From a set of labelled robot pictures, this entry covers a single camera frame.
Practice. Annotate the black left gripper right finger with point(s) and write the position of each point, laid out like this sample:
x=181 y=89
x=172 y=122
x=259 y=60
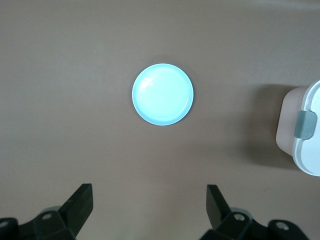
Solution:
x=218 y=210

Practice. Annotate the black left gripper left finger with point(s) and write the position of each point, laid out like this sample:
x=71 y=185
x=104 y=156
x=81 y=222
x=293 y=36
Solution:
x=75 y=210

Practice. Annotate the white lidded storage box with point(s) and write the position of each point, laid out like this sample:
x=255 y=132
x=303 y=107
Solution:
x=310 y=155

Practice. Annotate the grey box latch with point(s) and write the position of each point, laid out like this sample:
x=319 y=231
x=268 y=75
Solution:
x=304 y=125

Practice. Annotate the light blue round plate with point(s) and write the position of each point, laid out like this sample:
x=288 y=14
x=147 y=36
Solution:
x=162 y=95

